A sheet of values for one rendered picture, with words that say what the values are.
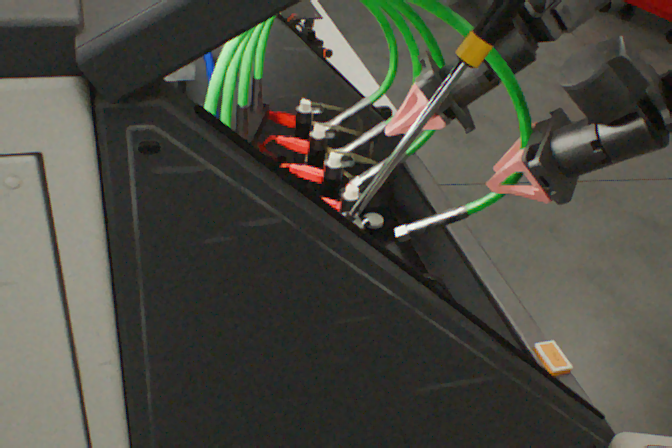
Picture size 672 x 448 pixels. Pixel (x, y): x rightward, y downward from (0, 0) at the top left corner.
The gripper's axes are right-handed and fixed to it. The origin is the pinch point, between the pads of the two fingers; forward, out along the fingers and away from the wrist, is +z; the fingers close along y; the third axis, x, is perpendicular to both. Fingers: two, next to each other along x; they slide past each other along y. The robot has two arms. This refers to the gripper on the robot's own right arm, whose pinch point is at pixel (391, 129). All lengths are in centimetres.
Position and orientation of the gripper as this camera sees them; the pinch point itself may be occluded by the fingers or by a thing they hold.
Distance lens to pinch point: 93.1
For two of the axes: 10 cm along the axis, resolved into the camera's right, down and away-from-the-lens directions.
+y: -6.1, -6.1, -5.0
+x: 0.3, 6.2, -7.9
